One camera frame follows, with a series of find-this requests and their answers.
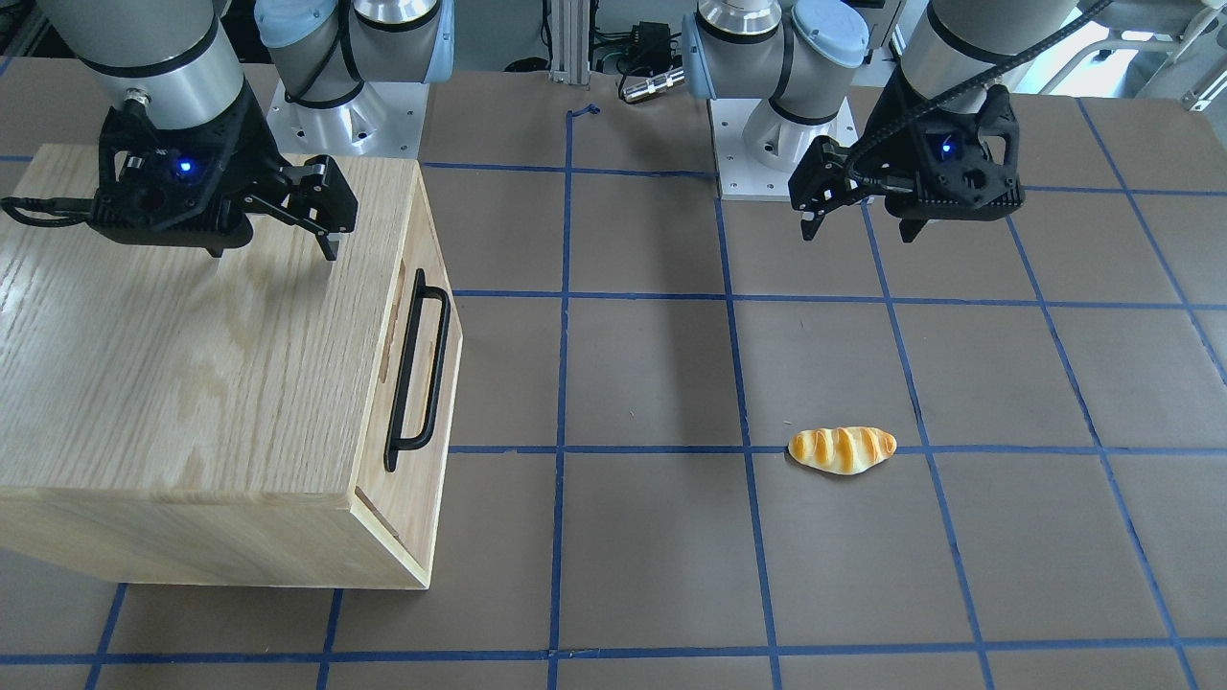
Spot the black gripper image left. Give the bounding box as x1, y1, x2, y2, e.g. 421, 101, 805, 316
86, 96, 360, 262

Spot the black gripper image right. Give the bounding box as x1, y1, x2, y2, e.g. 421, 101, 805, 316
789, 83, 1025, 243

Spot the black metal drawer handle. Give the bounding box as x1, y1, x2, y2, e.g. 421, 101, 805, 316
383, 268, 452, 473

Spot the wooden drawer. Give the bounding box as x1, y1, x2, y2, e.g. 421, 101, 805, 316
356, 162, 463, 589

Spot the light wooden drawer cabinet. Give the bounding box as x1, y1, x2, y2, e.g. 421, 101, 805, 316
1, 157, 425, 589

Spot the silver cylindrical connector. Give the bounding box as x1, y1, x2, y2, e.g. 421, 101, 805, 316
618, 68, 686, 106

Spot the toy bread roll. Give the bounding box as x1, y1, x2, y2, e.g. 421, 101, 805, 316
787, 426, 898, 476

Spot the silver base plate image right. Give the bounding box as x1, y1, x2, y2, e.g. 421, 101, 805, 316
709, 98, 858, 204

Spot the silver base plate image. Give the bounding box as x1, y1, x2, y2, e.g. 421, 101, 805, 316
709, 98, 858, 204
266, 82, 429, 160

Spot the silver base plate image left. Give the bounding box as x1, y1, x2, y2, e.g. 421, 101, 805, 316
266, 82, 429, 160

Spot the black cable image left gripper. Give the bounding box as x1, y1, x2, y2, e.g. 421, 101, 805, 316
1, 196, 94, 228

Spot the black power adapter with cables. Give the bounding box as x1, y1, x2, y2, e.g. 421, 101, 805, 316
589, 21, 681, 79

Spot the aluminium profile post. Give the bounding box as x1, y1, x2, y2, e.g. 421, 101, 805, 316
547, 0, 591, 90

